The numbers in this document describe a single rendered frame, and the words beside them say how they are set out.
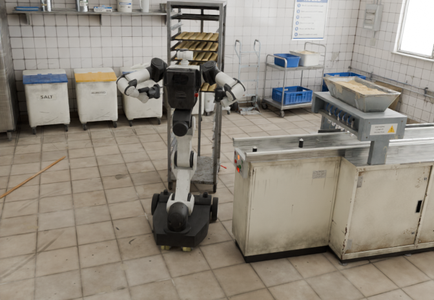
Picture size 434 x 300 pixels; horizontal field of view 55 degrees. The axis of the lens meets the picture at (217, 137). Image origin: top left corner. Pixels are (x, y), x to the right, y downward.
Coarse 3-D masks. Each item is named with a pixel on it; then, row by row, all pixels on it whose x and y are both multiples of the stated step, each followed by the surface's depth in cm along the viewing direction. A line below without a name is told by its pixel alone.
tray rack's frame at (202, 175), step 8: (176, 0) 373; (184, 0) 381; (192, 0) 389; (200, 0) 397; (208, 0) 405; (224, 8) 409; (224, 16) 412; (200, 24) 418; (224, 24) 414; (224, 32) 417; (224, 40) 420; (224, 48) 423; (224, 56) 427; (200, 96) 443; (200, 104) 446; (200, 112) 450; (200, 120) 453; (200, 128) 456; (200, 136) 459; (200, 160) 455; (208, 160) 456; (200, 168) 436; (208, 168) 437; (192, 176) 418; (200, 176) 418; (208, 176) 419; (216, 176) 420; (168, 184) 417
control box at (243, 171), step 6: (234, 150) 305; (240, 150) 302; (234, 156) 306; (240, 156) 292; (234, 162) 307; (240, 162) 293; (246, 162) 285; (246, 168) 287; (240, 174) 294; (246, 174) 289
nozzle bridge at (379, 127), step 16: (320, 96) 323; (320, 112) 331; (336, 112) 317; (352, 112) 282; (368, 112) 283; (384, 112) 284; (320, 128) 347; (352, 128) 292; (368, 128) 272; (384, 128) 276; (400, 128) 279; (384, 144) 280; (368, 160) 285; (384, 160) 285
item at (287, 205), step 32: (288, 160) 288; (320, 160) 295; (256, 192) 290; (288, 192) 297; (320, 192) 304; (256, 224) 299; (288, 224) 307; (320, 224) 315; (256, 256) 313; (288, 256) 321
